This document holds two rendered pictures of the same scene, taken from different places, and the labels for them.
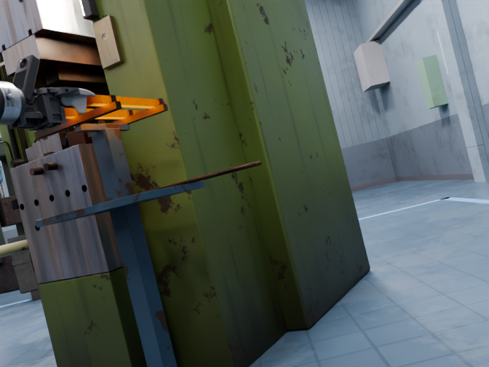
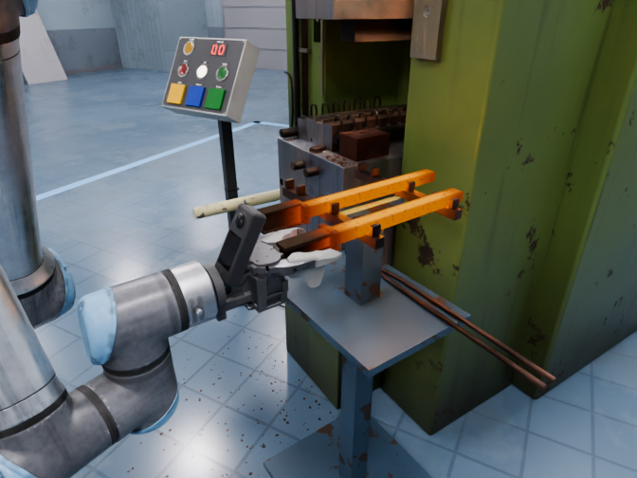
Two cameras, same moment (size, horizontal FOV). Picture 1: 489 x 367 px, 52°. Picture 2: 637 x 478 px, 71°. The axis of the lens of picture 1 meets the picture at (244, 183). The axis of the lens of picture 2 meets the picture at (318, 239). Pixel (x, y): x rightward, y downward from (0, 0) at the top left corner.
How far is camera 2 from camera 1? 0.92 m
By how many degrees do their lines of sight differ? 38
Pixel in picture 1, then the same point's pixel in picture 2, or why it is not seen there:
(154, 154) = not seen: hidden behind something
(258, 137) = (593, 192)
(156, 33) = (504, 38)
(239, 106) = (590, 137)
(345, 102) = not seen: outside the picture
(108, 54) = (423, 42)
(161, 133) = (451, 183)
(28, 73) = (241, 248)
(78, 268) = not seen: hidden behind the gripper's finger
